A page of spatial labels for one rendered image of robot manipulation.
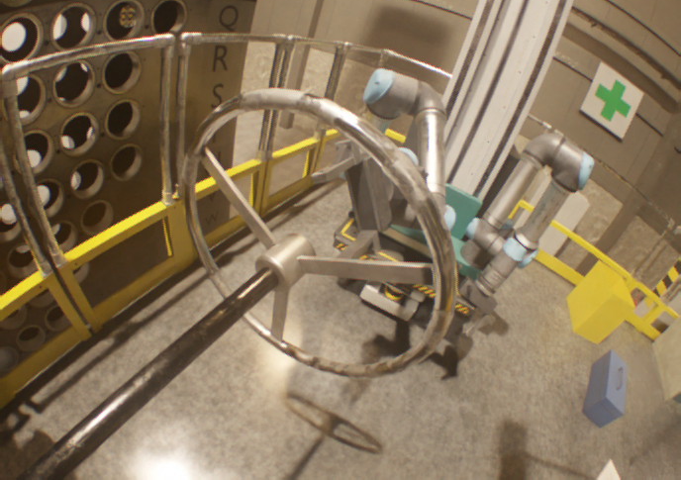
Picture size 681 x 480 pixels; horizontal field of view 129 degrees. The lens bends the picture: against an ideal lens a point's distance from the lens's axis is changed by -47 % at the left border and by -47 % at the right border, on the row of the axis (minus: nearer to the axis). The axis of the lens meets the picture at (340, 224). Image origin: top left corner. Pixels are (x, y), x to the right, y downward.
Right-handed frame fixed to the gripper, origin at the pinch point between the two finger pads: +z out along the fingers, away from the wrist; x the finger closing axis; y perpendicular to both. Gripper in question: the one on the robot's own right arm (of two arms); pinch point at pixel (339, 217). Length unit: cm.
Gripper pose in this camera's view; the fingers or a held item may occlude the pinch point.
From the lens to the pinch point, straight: 44.1
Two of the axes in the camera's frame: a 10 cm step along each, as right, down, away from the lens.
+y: -8.4, 0.0, 5.4
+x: -2.3, -9.0, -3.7
